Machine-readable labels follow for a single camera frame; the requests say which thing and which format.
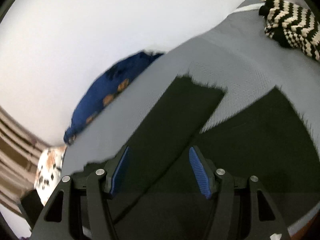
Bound black pants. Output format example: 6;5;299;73
75;76;319;239

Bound grey mesh mattress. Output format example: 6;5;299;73
60;0;320;233

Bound blue floral blanket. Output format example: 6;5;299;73
63;51;164;145

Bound beige curtain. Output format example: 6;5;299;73
0;109;49;217

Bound black white knitted cloth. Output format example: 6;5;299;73
259;0;319;61

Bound white floral pillow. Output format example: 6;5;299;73
34;145;67;206

